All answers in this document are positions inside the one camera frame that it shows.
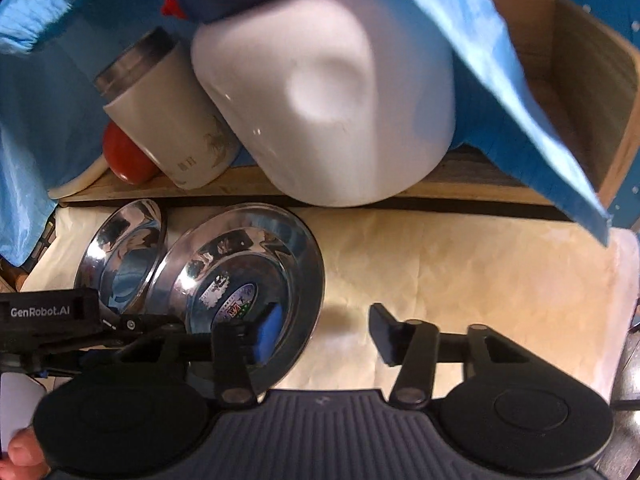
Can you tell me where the small steel bowl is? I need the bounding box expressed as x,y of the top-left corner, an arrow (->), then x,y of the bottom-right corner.
75,199 -> 168,313

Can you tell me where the white insulated tumbler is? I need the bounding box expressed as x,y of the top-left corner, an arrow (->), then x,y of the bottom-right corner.
92,27 -> 242,191

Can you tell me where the white jug with blue lid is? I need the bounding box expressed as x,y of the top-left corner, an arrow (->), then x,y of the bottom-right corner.
162,0 -> 458,208

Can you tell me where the red ball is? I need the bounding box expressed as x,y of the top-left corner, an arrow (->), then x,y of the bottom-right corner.
102,122 -> 157,184

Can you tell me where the cream table cover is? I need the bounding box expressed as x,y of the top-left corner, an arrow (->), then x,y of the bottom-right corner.
20,204 -> 638,403

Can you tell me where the wooden shelf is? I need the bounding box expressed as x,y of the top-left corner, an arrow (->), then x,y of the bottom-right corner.
57,0 -> 640,211

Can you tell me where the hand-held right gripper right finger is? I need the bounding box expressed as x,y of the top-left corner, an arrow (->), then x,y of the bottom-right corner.
369,303 -> 534,409

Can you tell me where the cream flat board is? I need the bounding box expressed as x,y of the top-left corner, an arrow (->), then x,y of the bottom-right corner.
47,156 -> 109,200

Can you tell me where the plain blue cloth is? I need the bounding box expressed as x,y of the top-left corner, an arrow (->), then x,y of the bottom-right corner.
0,0 -> 613,267

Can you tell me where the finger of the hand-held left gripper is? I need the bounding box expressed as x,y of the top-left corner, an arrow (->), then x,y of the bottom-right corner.
102,312 -> 185,337

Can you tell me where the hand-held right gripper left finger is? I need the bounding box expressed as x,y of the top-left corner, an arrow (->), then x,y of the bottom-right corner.
112,302 -> 286,407

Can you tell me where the steel plate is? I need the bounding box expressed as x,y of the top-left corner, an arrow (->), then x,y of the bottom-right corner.
145,202 -> 326,396

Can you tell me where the person's left hand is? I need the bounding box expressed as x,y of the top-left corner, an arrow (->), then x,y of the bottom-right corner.
0,427 -> 51,480

